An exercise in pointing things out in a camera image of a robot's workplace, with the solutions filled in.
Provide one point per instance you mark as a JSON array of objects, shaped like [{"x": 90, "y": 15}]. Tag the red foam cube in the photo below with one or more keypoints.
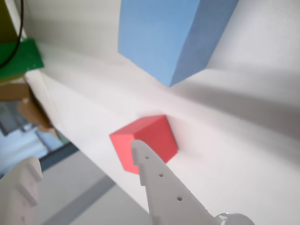
[{"x": 154, "y": 136}]

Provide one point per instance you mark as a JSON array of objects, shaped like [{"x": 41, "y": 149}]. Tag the olive desk partition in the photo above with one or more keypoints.
[{"x": 5, "y": 23}]

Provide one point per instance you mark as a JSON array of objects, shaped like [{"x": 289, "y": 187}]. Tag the brown cardboard piece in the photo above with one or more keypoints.
[{"x": 14, "y": 92}]

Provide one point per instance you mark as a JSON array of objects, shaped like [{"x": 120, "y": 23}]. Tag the green desk partition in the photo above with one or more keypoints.
[{"x": 23, "y": 56}]

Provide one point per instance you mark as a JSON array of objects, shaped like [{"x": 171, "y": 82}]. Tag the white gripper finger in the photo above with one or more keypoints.
[
  {"x": 164, "y": 187},
  {"x": 21, "y": 194}
]

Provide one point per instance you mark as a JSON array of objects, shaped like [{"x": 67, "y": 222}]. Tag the blue foam cube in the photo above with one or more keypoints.
[{"x": 152, "y": 42}]

